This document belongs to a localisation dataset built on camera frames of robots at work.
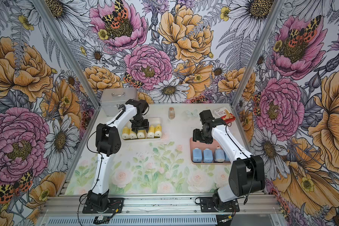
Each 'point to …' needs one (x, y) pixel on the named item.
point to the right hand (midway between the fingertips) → (198, 142)
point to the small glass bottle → (171, 113)
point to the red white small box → (223, 114)
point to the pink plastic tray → (202, 146)
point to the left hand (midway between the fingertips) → (142, 134)
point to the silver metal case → (112, 98)
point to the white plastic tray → (153, 121)
